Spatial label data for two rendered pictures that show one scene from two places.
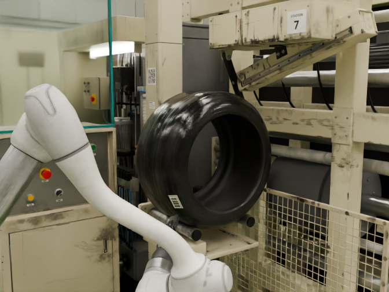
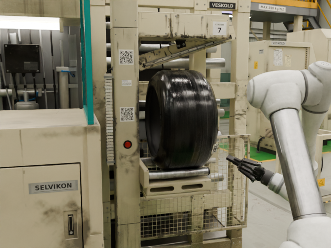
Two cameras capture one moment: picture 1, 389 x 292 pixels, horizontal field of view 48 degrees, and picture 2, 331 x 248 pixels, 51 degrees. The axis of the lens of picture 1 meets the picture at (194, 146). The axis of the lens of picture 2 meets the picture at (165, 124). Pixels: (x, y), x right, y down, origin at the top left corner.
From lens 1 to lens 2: 213 cm
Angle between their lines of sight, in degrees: 69
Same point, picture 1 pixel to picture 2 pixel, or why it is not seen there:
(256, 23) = (185, 24)
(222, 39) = (150, 30)
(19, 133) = (299, 98)
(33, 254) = not seen: outside the picture
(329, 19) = not seen: hidden behind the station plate
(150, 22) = (123, 8)
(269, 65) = (170, 52)
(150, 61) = (124, 43)
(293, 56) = (192, 48)
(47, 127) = not seen: outside the picture
